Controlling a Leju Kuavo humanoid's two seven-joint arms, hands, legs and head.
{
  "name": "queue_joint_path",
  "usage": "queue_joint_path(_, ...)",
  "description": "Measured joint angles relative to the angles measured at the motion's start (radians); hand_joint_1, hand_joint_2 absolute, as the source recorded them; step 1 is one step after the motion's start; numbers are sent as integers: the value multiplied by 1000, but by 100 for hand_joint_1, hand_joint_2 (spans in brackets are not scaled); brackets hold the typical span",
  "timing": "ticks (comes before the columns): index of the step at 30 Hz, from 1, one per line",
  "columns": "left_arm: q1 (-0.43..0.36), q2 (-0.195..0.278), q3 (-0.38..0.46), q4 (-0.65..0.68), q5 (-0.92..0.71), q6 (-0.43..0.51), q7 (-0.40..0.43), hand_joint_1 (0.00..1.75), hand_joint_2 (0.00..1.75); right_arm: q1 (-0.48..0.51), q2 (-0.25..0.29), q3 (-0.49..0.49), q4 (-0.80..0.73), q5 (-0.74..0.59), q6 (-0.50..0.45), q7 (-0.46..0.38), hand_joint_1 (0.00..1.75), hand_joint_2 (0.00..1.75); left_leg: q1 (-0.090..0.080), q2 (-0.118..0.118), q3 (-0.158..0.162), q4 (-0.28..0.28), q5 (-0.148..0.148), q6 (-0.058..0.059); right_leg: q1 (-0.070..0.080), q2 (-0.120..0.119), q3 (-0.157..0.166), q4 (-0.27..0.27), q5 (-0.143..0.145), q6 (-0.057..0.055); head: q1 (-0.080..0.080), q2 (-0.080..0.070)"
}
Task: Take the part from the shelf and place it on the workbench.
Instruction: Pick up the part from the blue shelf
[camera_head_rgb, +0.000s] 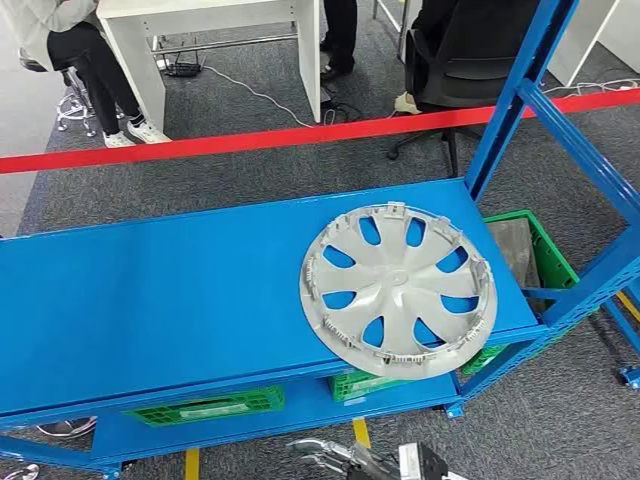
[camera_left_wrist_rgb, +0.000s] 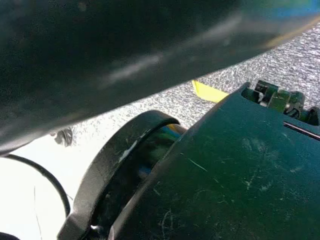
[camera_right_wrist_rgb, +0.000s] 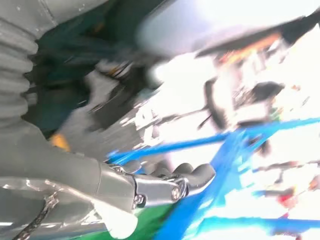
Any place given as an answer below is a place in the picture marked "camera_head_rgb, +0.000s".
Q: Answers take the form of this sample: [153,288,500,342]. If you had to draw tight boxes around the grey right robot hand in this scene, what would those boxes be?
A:
[286,437,401,480]

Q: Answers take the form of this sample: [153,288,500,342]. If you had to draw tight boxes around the grey plastic wheel hubcap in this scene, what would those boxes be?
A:
[299,201,498,382]

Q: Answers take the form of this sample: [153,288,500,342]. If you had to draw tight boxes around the green plastic crate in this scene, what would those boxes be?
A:
[328,369,408,403]
[484,209,581,313]
[124,386,285,428]
[460,343,509,377]

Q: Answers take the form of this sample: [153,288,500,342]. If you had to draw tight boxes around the yellow floor tape outline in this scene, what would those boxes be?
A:
[614,291,640,326]
[183,418,372,480]

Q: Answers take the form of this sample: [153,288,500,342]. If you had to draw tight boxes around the grey plastic sheet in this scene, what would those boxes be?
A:
[487,217,543,293]

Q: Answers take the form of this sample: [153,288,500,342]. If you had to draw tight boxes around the red barrier tape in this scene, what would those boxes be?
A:
[0,86,640,177]

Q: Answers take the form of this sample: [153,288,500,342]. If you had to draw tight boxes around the person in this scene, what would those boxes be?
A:
[393,0,463,116]
[318,0,359,84]
[0,0,172,149]

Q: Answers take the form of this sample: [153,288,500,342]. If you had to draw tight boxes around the black office chair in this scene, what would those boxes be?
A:
[387,0,541,179]

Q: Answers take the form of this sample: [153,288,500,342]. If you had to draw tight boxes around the chrome star-base stool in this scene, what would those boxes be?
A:
[0,463,40,480]

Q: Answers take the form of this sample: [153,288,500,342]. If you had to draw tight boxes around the black router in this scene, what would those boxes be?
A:
[164,52,206,78]

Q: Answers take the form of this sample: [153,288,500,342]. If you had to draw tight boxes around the white desk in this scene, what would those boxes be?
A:
[96,0,322,132]

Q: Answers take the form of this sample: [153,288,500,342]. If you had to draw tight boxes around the white partition panel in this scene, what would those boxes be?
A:
[547,0,640,87]

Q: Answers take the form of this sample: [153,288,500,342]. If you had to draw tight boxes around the black stool chrome base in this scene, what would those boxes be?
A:
[19,47,126,139]

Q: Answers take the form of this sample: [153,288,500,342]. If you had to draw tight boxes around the black cable bundle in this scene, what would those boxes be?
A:
[319,82,366,127]

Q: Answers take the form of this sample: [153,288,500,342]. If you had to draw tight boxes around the chrome ring stool base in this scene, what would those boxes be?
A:
[35,415,98,440]

